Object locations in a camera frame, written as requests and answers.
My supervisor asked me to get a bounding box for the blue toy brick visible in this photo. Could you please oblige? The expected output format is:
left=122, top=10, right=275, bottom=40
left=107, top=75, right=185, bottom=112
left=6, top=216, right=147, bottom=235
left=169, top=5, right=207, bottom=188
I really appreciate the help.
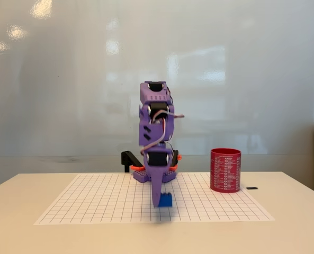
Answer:
left=157, top=192, right=173, bottom=208

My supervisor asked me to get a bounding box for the red printed cup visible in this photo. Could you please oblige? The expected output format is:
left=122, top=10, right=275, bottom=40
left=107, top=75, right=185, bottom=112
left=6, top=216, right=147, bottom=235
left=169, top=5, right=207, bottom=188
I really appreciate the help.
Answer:
left=209, top=148, right=243, bottom=195

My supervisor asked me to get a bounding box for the black table clamp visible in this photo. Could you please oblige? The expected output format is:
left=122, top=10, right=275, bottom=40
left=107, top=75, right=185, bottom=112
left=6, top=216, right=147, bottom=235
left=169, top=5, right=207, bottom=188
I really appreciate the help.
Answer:
left=120, top=150, right=142, bottom=173

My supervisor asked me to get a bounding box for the white grid paper sheet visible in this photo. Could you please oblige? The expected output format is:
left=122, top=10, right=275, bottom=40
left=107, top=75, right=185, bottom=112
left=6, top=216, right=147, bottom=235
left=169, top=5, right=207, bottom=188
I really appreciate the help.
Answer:
left=33, top=173, right=276, bottom=226

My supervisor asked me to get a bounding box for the white red black servo cable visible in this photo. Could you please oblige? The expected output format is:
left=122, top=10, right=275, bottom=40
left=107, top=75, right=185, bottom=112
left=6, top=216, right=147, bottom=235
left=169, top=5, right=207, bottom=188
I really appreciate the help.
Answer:
left=140, top=111, right=185, bottom=157

